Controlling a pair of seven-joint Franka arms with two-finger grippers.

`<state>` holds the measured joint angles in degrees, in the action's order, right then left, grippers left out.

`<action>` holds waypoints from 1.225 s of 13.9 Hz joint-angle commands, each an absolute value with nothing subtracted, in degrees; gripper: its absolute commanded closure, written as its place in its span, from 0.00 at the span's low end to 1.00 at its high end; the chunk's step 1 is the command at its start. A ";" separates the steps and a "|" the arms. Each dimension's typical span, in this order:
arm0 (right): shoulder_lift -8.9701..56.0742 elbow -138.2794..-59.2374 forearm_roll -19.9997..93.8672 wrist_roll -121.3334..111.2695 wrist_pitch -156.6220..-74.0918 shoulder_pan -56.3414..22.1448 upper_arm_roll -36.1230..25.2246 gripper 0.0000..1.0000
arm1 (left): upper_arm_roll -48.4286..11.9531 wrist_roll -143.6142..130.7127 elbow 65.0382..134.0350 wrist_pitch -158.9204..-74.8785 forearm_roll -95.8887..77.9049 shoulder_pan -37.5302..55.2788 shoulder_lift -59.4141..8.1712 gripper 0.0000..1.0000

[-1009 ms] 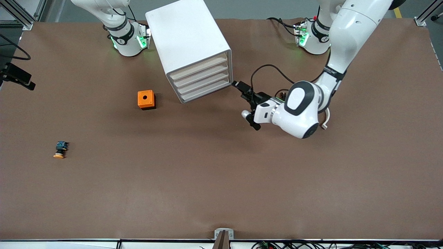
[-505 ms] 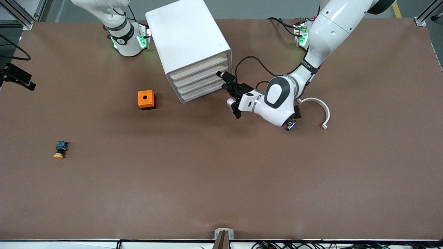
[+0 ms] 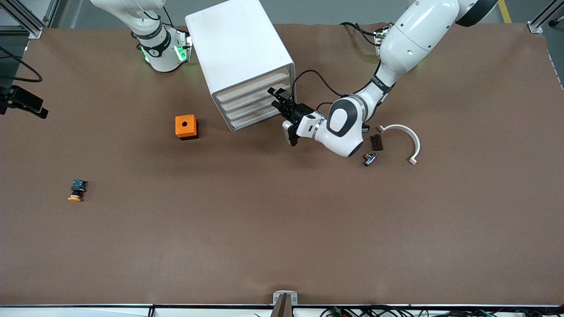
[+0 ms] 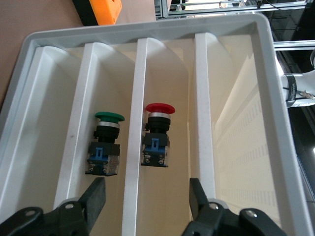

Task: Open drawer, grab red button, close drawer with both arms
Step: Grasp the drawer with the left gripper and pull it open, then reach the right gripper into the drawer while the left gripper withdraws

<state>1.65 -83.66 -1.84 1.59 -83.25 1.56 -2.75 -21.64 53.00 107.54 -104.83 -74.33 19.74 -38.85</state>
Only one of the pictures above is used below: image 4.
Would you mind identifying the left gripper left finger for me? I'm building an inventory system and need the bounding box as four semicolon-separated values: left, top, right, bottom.
0;177;107;236

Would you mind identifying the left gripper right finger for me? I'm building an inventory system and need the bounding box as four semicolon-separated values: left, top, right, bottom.
182;177;288;236

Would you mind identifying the red mushroom push button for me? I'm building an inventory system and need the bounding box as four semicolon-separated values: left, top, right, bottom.
140;102;177;168

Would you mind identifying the green mushroom push button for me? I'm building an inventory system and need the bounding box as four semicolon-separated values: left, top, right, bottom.
85;111;126;177

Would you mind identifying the white drawer cabinet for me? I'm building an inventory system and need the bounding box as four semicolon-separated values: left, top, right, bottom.
0;12;310;236

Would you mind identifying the orange box with hole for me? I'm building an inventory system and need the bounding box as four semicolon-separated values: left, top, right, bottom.
72;0;123;27

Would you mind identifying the aluminium frame rail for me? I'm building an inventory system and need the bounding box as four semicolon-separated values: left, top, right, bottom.
155;0;315;19
273;40;315;51

